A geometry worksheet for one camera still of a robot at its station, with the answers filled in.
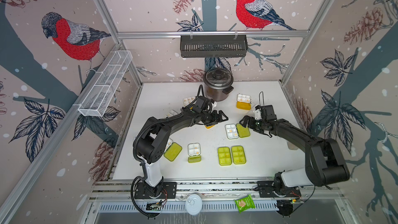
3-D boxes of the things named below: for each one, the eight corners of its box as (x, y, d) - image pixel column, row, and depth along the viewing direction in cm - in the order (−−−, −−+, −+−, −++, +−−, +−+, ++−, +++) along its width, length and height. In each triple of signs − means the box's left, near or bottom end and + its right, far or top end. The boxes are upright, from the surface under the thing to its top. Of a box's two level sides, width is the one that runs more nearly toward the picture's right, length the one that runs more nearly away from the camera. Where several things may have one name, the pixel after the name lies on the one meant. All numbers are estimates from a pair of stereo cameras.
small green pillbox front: (187, 165, 83) (186, 162, 80) (188, 144, 91) (188, 141, 87) (201, 165, 83) (201, 162, 80) (201, 144, 91) (201, 141, 87)
